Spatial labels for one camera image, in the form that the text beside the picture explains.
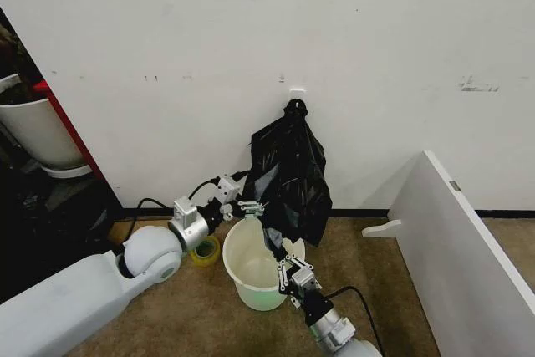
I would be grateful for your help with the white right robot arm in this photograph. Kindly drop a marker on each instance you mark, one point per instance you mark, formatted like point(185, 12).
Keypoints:
point(338, 334)

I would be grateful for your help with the white furniture panel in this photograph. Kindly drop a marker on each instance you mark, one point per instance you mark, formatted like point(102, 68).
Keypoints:
point(455, 256)

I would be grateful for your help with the white plant pot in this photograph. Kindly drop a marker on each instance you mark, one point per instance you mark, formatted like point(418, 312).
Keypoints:
point(39, 131)

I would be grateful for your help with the white pot saucer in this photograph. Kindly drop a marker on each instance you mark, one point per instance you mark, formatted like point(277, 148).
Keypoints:
point(67, 171)

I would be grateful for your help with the black wall hook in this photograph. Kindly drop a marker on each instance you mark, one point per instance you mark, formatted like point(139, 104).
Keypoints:
point(296, 105)

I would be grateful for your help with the white panel foot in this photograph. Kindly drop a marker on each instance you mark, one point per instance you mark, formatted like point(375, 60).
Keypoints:
point(381, 228)

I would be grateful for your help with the white adhesive hook base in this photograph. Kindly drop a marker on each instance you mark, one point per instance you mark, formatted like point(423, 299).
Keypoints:
point(297, 92)

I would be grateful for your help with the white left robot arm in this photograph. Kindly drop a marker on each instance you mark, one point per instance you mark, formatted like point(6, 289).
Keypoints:
point(75, 290)

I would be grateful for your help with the dark brown potted plant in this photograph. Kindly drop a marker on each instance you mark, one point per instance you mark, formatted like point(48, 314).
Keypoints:
point(10, 56)

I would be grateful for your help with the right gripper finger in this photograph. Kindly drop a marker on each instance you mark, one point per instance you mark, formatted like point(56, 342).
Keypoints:
point(282, 276)
point(299, 263)

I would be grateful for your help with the black garbage bag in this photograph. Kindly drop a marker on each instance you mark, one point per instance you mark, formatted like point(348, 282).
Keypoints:
point(292, 173)

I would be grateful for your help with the yellow-green tape roll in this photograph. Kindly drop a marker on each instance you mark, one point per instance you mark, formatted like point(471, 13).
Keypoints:
point(200, 262)

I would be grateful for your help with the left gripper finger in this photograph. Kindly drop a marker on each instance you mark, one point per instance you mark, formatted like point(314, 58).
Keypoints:
point(251, 212)
point(252, 205)

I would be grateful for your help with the white plastic trash bin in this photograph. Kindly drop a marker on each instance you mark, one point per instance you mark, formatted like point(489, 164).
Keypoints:
point(259, 292)

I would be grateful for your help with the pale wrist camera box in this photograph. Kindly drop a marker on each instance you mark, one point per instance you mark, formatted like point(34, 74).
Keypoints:
point(303, 279)
point(227, 188)

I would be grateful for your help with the small metal hinge plate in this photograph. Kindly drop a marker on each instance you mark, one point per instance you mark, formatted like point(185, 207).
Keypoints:
point(455, 186)

